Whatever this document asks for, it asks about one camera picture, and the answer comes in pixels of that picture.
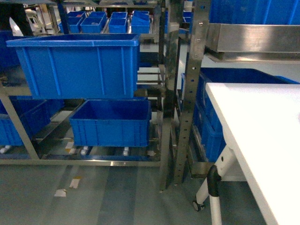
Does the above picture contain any stainless steel rack post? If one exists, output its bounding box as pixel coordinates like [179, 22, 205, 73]
[174, 0, 211, 186]

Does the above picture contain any large blue upper left bin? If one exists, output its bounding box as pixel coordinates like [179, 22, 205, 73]
[7, 33, 140, 99]

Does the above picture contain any blue lower left bin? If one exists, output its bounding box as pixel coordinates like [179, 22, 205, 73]
[69, 99, 152, 147]

